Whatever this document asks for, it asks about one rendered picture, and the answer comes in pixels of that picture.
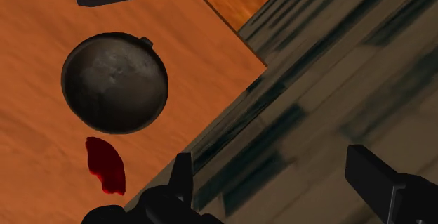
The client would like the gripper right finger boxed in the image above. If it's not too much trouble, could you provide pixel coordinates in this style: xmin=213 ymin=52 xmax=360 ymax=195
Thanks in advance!
xmin=344 ymin=144 xmax=438 ymax=224

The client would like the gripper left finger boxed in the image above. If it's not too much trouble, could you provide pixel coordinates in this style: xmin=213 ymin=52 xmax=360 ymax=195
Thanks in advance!
xmin=81 ymin=152 xmax=225 ymax=224

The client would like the dark red curved piece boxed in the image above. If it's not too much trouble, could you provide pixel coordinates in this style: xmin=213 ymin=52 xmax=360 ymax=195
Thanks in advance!
xmin=84 ymin=136 xmax=127 ymax=196

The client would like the dark grey round bowl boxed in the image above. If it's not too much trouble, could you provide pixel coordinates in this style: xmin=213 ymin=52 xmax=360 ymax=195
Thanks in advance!
xmin=60 ymin=32 xmax=170 ymax=135

